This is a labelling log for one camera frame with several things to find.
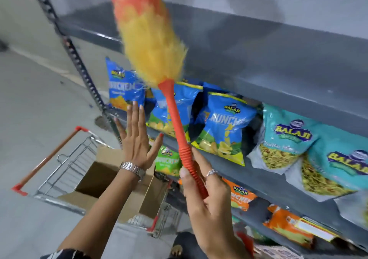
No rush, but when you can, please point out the dark patterned sleeve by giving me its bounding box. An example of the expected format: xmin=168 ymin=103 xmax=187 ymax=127
xmin=40 ymin=248 xmax=91 ymax=259

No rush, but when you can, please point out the orange snack packet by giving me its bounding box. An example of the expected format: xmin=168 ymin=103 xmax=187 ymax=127
xmin=222 ymin=178 xmax=258 ymax=211
xmin=263 ymin=204 xmax=315 ymax=249

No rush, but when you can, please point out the green snack packet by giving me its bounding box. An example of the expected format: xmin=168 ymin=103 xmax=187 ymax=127
xmin=155 ymin=145 xmax=182 ymax=178

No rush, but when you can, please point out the person's dark trouser leg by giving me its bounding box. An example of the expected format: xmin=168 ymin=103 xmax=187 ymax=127
xmin=168 ymin=231 xmax=208 ymax=259

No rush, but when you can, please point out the white printed packet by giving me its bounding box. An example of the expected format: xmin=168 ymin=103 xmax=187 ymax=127
xmin=254 ymin=244 xmax=304 ymax=259

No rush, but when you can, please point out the person's left forearm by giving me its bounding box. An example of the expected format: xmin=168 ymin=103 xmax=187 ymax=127
xmin=57 ymin=164 xmax=144 ymax=253

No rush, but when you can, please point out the brown cardboard box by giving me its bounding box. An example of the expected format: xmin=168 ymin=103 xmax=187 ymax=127
xmin=57 ymin=146 xmax=170 ymax=225

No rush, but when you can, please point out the grey metal shelf unit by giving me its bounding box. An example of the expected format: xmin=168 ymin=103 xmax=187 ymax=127
xmin=26 ymin=0 xmax=368 ymax=259

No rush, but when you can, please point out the orange yellow feather duster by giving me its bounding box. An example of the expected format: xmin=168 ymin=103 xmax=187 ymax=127
xmin=104 ymin=0 xmax=209 ymax=200

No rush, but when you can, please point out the silver metal wristwatch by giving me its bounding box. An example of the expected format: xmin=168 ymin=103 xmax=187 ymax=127
xmin=119 ymin=161 xmax=146 ymax=180

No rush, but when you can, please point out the blue snack packet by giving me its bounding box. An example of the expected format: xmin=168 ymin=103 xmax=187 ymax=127
xmin=194 ymin=82 xmax=230 ymax=125
xmin=105 ymin=57 xmax=146 ymax=111
xmin=191 ymin=92 xmax=257 ymax=167
xmin=146 ymin=81 xmax=203 ymax=142

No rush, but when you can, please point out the yellow label snack packet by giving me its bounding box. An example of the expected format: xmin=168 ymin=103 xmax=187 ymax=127
xmin=294 ymin=217 xmax=340 ymax=243

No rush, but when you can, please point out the person's left hand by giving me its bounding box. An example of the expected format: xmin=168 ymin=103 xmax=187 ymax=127
xmin=114 ymin=101 xmax=164 ymax=172

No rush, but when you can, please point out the teal snack mix packet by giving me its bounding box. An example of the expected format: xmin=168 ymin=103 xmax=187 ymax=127
xmin=247 ymin=104 xmax=320 ymax=175
xmin=285 ymin=124 xmax=368 ymax=202

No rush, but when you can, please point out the metal shopping cart red handle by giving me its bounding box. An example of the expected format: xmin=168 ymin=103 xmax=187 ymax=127
xmin=11 ymin=126 xmax=184 ymax=239

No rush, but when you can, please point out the person's right hand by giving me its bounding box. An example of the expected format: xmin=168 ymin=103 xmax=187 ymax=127
xmin=178 ymin=147 xmax=251 ymax=259

